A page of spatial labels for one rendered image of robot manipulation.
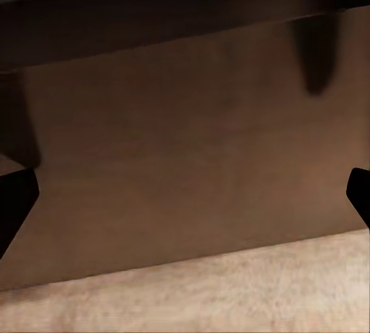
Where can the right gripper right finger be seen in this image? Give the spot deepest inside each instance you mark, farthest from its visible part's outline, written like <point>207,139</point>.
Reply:
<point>358,192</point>

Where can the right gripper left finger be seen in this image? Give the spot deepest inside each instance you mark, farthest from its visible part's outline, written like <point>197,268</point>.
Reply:
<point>18,193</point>

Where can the cabinet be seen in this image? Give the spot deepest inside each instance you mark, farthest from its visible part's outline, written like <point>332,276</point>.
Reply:
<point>166,130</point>

